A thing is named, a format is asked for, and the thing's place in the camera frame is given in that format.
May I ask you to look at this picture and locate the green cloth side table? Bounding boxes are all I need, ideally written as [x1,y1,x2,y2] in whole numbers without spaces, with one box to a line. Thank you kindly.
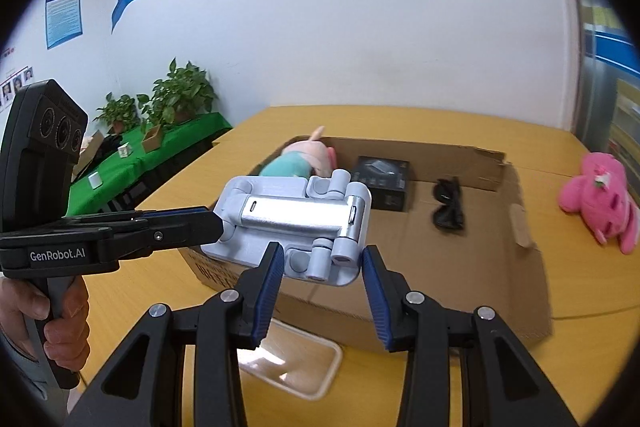
[67,113,232,216]

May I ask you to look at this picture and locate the small potted green plant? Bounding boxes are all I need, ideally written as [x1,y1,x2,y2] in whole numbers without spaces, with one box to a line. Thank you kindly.
[93,92,140,134]

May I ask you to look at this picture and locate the black sunglasses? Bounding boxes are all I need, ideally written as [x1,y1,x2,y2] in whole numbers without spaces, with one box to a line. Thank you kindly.
[432,176,465,232]

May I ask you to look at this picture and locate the large potted green plant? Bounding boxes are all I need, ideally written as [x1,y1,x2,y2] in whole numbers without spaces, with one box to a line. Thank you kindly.
[136,58,217,131]

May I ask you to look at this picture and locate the pink pig plush toy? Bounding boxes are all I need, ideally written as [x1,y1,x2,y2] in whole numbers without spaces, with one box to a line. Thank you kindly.
[259,126,337,179]

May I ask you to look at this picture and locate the person's left hand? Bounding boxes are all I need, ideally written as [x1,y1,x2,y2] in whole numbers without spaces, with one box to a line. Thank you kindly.
[1,277,90,372]

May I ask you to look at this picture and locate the black charger box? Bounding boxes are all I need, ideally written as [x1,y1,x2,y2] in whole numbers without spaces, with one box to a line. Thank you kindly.
[352,156,409,211]

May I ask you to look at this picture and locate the blue framed wall poster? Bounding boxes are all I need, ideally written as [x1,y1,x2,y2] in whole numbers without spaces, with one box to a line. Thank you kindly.
[44,0,82,49]

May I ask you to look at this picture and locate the clear white phone case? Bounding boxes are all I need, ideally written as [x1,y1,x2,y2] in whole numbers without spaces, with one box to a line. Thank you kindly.
[236,320,343,401]

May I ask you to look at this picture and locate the grey folding phone stand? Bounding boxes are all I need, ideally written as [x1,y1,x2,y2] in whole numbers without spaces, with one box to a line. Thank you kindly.
[201,169,372,286]

